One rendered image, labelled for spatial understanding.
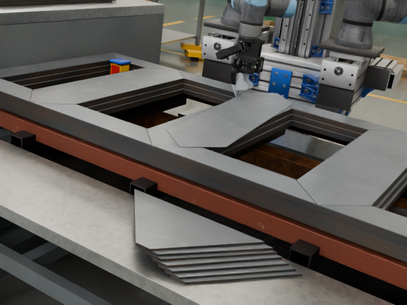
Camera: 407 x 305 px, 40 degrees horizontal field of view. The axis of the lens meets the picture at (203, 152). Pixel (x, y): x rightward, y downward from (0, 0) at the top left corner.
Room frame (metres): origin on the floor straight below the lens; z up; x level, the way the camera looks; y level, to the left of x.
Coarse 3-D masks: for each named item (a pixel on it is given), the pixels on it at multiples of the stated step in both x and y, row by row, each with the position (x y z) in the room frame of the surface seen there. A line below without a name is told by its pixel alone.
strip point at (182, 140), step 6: (168, 132) 1.44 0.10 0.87; (174, 132) 1.45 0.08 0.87; (174, 138) 1.40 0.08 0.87; (180, 138) 1.41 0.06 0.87; (186, 138) 1.41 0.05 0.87; (192, 138) 1.42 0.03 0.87; (180, 144) 1.36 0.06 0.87; (186, 144) 1.36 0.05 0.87; (192, 144) 1.37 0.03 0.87; (198, 144) 1.38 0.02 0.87; (204, 144) 1.38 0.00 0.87; (210, 144) 1.39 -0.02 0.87; (216, 144) 1.40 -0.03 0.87
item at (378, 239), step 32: (96, 64) 2.14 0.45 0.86; (128, 64) 2.20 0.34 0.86; (0, 96) 1.61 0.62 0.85; (128, 96) 1.79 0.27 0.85; (160, 96) 1.92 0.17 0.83; (224, 96) 1.97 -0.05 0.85; (64, 128) 1.48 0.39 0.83; (96, 128) 1.42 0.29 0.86; (160, 128) 1.46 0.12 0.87; (256, 128) 1.62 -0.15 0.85; (320, 128) 1.77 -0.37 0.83; (352, 128) 1.73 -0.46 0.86; (160, 160) 1.31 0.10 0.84; (192, 160) 1.27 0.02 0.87; (224, 192) 1.22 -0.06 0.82; (256, 192) 1.18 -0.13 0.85; (384, 192) 1.22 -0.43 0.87; (320, 224) 1.09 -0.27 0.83; (352, 224) 1.06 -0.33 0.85
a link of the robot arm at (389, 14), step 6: (390, 0) 2.24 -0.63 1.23; (396, 0) 2.24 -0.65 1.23; (402, 0) 2.23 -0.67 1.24; (390, 6) 2.23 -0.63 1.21; (396, 6) 2.23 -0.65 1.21; (402, 6) 2.23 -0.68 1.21; (384, 12) 2.23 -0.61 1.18; (390, 12) 2.23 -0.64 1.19; (396, 12) 2.23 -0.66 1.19; (402, 12) 2.23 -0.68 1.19; (384, 18) 2.25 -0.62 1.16; (390, 18) 2.24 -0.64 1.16; (396, 18) 2.24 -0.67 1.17; (402, 18) 2.24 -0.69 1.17
